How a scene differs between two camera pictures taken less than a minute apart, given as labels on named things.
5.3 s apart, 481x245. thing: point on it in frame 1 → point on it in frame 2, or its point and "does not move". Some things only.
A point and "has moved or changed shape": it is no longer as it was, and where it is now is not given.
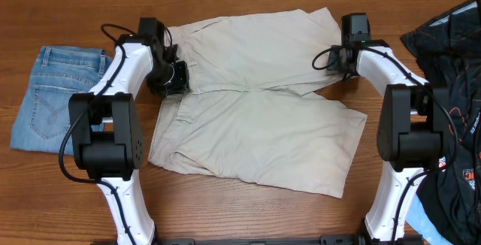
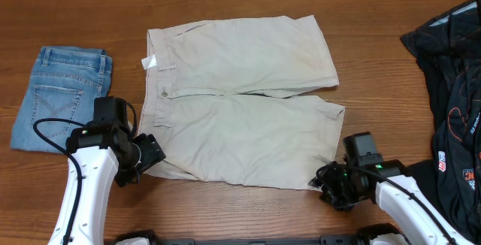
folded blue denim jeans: (60, 74) does not move
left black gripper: (183, 82) → (152, 151)
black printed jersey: (449, 46) does not move
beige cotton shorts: (251, 111) has moved or changed shape
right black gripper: (334, 65) → (328, 180)
